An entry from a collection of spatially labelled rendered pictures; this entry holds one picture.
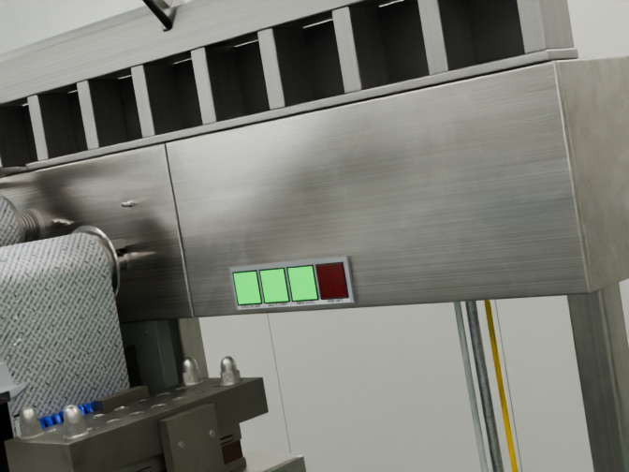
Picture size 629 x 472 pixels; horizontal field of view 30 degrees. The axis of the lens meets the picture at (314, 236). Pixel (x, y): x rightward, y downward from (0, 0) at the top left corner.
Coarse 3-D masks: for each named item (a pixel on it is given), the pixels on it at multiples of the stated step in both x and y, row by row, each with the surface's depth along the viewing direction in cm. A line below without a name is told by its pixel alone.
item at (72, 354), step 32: (0, 320) 181; (32, 320) 185; (64, 320) 190; (96, 320) 194; (0, 352) 180; (32, 352) 185; (64, 352) 189; (96, 352) 194; (32, 384) 184; (64, 384) 188; (96, 384) 193; (128, 384) 198
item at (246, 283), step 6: (234, 276) 189; (240, 276) 188; (246, 276) 188; (252, 276) 187; (240, 282) 189; (246, 282) 188; (252, 282) 187; (240, 288) 189; (246, 288) 188; (252, 288) 187; (240, 294) 189; (246, 294) 188; (252, 294) 187; (258, 294) 186; (240, 300) 189; (246, 300) 188; (252, 300) 187; (258, 300) 186
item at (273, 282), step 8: (264, 272) 185; (272, 272) 184; (280, 272) 183; (264, 280) 185; (272, 280) 184; (280, 280) 183; (264, 288) 185; (272, 288) 184; (280, 288) 183; (264, 296) 186; (272, 296) 184; (280, 296) 183
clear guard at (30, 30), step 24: (0, 0) 210; (24, 0) 208; (48, 0) 206; (72, 0) 204; (96, 0) 201; (120, 0) 199; (0, 24) 218; (24, 24) 215; (48, 24) 213; (72, 24) 210; (96, 24) 208; (0, 48) 225; (24, 48) 222
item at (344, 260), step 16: (240, 272) 188; (256, 272) 186; (288, 288) 182; (352, 288) 174; (240, 304) 189; (256, 304) 187; (272, 304) 185; (288, 304) 182; (304, 304) 180; (320, 304) 178
